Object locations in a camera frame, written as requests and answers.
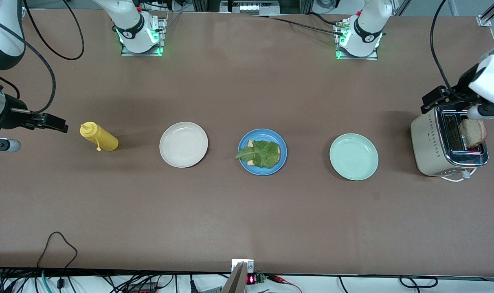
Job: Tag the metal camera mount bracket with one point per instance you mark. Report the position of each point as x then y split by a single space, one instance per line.
238 280

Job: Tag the brown bread slice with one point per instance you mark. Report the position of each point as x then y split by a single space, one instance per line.
251 143
473 133

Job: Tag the aluminium frame profile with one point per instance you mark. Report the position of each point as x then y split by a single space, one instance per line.
485 20

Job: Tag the green lettuce leaf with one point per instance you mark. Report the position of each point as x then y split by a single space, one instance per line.
263 154

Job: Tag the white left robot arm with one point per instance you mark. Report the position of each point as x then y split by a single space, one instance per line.
369 24

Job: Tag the yellow squeeze bottle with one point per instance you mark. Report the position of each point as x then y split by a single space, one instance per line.
104 140

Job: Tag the beige chrome toaster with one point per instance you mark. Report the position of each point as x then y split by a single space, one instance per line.
428 142

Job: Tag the red display electronics module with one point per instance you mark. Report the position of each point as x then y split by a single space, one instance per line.
255 279

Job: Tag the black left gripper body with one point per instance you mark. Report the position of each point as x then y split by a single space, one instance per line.
462 88

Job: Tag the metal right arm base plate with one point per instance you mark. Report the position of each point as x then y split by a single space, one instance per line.
162 40

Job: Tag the white round plate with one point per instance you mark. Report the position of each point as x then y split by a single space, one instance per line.
183 144

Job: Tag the pale green round plate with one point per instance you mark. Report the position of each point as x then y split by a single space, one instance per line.
354 156

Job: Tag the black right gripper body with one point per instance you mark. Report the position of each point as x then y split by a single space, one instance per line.
11 117

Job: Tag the white background device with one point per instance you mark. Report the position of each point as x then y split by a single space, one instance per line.
249 8

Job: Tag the blue round plate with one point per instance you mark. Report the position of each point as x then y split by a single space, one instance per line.
262 172

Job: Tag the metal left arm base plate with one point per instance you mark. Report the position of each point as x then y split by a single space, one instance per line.
358 57

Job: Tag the black power strip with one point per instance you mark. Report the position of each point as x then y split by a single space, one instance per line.
143 288

